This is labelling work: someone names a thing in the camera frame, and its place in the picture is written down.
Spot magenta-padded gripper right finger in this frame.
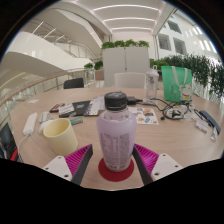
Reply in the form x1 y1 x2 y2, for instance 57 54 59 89
132 143 185 186

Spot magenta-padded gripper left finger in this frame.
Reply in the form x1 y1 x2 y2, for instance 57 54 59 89
42 143 94 186

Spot purple drink bottle black cap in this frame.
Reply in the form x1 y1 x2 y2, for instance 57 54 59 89
96 91 138 173

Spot cream yellow mug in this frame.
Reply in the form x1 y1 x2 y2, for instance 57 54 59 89
42 118 79 157

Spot white computer mouse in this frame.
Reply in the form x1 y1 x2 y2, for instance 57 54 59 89
38 119 54 135

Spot small green tube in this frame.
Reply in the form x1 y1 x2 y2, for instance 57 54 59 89
69 116 84 126

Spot white power strip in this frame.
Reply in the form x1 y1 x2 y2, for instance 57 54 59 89
22 112 39 137

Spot small white case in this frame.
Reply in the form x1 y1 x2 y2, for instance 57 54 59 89
39 111 52 124

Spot flat round red coaster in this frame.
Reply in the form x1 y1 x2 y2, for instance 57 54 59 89
97 156 135 183

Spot clear plastic packet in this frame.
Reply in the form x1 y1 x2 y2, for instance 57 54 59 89
194 119 210 133

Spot colourful sticker sheet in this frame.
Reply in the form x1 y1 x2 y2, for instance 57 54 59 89
128 106 160 126

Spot black laptop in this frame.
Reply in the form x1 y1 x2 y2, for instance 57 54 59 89
0 123 18 160

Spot small black red case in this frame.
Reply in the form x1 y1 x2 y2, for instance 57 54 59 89
49 103 66 114

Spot black notebook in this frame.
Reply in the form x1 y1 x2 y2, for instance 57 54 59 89
59 99 93 118

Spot open book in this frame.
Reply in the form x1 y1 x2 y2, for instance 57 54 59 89
83 95 108 117

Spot black power adapter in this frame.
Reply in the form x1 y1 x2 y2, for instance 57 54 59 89
126 95 144 105

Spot glass railing with wooden handrail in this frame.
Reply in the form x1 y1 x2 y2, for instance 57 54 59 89
0 68 91 124

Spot green tote bag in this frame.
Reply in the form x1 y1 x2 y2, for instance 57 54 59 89
161 65 194 103

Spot clear bottle white lid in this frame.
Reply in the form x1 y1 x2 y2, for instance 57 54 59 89
145 64 160 100

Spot black chair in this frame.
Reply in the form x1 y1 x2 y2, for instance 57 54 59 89
63 77 85 90

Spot white chair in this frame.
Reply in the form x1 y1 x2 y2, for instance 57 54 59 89
113 72 148 89

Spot row of green plants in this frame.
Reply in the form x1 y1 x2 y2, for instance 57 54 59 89
149 53 224 98

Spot brown planter box with plants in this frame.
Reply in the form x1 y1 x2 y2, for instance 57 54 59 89
83 59 105 82

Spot white cabinet topped with plants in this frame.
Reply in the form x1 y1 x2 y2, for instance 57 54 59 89
100 39 152 88

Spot ceiling light strips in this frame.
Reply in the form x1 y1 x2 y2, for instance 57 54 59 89
91 3 161 33

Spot white power cable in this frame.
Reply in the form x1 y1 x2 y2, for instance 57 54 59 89
16 133 31 161

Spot black cable tangle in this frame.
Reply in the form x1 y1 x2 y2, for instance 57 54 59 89
143 97 201 122

